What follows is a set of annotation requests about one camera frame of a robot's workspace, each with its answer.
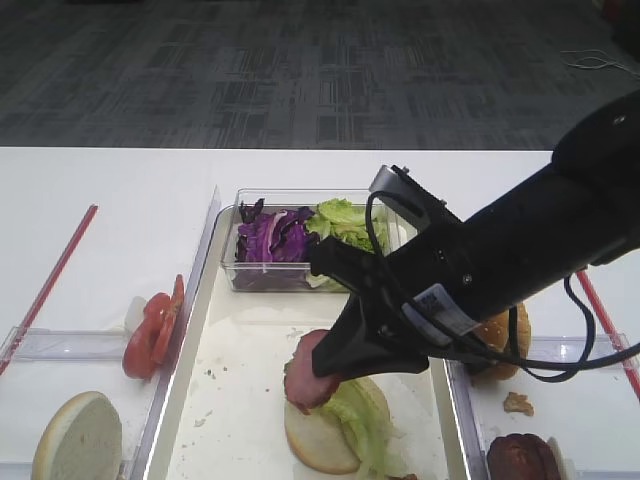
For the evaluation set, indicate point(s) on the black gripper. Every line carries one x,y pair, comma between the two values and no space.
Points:
426,298

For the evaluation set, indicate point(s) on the meat patty slice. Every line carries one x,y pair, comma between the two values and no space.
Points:
303,388

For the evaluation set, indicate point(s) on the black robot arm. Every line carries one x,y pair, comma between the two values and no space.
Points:
583,206

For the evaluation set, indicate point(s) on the green lettuce in box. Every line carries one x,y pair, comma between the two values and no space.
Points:
345,221

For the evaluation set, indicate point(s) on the green lettuce leaf on bun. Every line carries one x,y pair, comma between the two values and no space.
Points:
365,425

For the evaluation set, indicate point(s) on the bread crumb piece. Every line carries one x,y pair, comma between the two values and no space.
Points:
518,403

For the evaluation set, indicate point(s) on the back tomato slice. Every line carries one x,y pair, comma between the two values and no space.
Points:
168,322

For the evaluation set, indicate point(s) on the tomato slice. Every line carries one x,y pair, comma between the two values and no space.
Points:
137,360
168,322

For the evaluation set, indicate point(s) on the stacked meat patty slices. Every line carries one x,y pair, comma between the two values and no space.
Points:
521,457

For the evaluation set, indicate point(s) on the white tomato backstop block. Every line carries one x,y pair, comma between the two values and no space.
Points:
134,315

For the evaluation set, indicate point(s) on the front tomato slice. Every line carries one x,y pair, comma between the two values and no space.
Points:
137,360

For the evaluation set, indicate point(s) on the purple cabbage leaves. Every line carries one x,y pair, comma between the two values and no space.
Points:
278,237

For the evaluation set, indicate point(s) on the clear plastic salad box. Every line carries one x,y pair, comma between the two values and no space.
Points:
276,199

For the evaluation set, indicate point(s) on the front sesame bun top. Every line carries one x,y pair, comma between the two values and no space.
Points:
494,332

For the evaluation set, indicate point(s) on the sesame bun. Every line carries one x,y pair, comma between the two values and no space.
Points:
504,371
494,332

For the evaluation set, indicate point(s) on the rear sesame bun top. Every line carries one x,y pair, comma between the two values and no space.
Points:
504,371

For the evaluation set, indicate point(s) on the bottom bun slice on tray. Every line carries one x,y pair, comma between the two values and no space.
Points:
315,440

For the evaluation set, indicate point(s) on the cream metal serving tray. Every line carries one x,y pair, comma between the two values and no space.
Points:
229,425

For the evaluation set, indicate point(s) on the upper right clear holder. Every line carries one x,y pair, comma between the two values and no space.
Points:
563,349

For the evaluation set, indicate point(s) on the clear holder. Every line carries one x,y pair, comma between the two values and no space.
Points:
38,344
563,349

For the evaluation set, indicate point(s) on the right red strip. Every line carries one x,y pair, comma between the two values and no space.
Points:
609,328

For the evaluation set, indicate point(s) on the red strip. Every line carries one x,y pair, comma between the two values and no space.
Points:
609,328
50,285

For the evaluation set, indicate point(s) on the left red strip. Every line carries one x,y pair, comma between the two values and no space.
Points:
50,285

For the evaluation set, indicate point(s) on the standing white bun half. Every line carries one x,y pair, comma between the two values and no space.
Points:
83,440

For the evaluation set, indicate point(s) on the upper left clear holder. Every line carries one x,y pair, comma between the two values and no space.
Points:
38,344

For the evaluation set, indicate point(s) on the left clear vertical rail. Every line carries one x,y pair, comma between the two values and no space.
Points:
153,453

